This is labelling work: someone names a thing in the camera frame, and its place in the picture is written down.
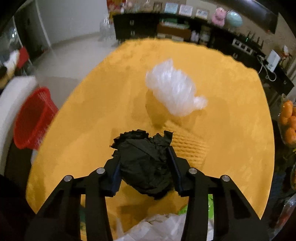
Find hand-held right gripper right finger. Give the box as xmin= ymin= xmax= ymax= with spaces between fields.
xmin=166 ymin=146 xmax=270 ymax=241

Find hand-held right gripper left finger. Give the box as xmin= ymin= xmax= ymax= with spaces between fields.
xmin=24 ymin=153 xmax=122 ymax=241

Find black plastic bag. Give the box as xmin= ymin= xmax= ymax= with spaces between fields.
xmin=110 ymin=129 xmax=175 ymax=200

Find green wrapper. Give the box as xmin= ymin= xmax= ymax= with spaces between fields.
xmin=178 ymin=193 xmax=214 ymax=223

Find white tissue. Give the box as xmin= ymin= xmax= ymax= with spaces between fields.
xmin=113 ymin=213 xmax=214 ymax=241

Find clear white plastic bag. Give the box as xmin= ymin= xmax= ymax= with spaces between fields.
xmin=145 ymin=58 xmax=208 ymax=116

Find red plastic mesh basket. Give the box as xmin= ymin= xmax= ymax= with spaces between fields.
xmin=13 ymin=87 xmax=59 ymax=150

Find yellow table cloth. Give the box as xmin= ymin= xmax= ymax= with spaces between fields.
xmin=25 ymin=38 xmax=275 ymax=241

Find pile of oranges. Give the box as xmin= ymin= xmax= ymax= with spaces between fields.
xmin=279 ymin=100 xmax=296 ymax=145

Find brown drawer box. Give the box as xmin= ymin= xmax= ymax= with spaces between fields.
xmin=157 ymin=23 xmax=191 ymax=39

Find white socket panel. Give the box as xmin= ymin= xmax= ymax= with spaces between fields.
xmin=232 ymin=39 xmax=253 ymax=55

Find white box device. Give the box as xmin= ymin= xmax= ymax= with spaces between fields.
xmin=268 ymin=50 xmax=281 ymax=71

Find large clear water jug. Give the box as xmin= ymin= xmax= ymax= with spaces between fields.
xmin=99 ymin=16 xmax=115 ymax=41

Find green packets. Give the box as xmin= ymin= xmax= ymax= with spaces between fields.
xmin=159 ymin=19 xmax=190 ymax=29

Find red chair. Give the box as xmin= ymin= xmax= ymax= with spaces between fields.
xmin=18 ymin=46 xmax=30 ymax=68

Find black router with antennas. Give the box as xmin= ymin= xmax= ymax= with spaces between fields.
xmin=240 ymin=31 xmax=265 ymax=47

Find red white figurine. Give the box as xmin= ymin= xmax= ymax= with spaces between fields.
xmin=281 ymin=45 xmax=292 ymax=67

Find pink plush toy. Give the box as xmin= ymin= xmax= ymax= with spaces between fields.
xmin=212 ymin=7 xmax=226 ymax=26

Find light blue globe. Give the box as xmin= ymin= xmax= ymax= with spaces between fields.
xmin=225 ymin=10 xmax=243 ymax=28

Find white cable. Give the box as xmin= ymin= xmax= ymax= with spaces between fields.
xmin=257 ymin=54 xmax=278 ymax=81

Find red festive wall poster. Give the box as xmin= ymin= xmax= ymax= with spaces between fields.
xmin=107 ymin=0 xmax=125 ymax=12

